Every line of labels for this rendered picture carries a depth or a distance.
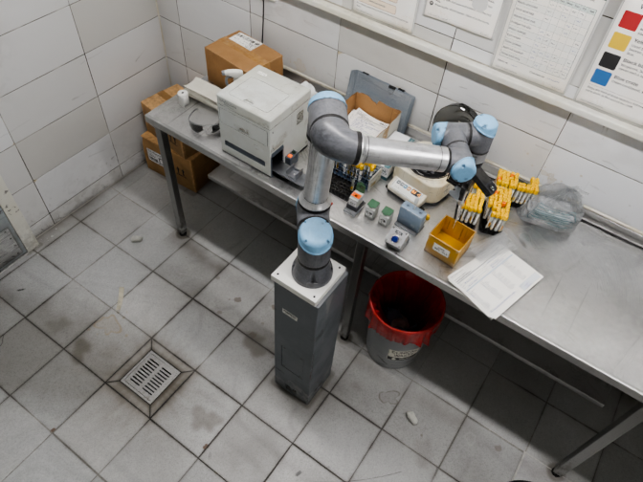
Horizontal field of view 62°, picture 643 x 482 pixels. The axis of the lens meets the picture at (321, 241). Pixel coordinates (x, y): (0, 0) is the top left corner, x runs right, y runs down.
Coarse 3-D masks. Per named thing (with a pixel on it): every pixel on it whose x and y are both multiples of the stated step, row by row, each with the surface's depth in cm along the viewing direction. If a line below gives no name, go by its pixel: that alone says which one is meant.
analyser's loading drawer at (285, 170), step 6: (276, 162) 226; (282, 162) 227; (276, 168) 224; (282, 168) 224; (288, 168) 220; (294, 168) 224; (282, 174) 222; (288, 174) 222; (300, 174) 222; (294, 180) 220; (300, 180) 220
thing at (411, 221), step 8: (400, 208) 208; (408, 208) 206; (416, 208) 206; (400, 216) 211; (408, 216) 208; (416, 216) 204; (424, 216) 204; (400, 224) 213; (408, 224) 210; (416, 224) 207; (408, 232) 211; (416, 232) 210
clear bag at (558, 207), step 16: (544, 192) 213; (560, 192) 209; (576, 192) 206; (528, 208) 216; (544, 208) 211; (560, 208) 210; (576, 208) 210; (544, 224) 217; (560, 224) 214; (576, 224) 214
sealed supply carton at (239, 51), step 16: (240, 32) 264; (208, 48) 253; (224, 48) 253; (240, 48) 254; (256, 48) 255; (208, 64) 259; (224, 64) 250; (240, 64) 246; (256, 64) 247; (272, 64) 251; (224, 80) 258
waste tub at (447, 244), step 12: (444, 216) 205; (444, 228) 210; (456, 228) 206; (468, 228) 202; (432, 240) 199; (444, 240) 209; (456, 240) 209; (468, 240) 198; (432, 252) 204; (444, 252) 199; (456, 252) 195
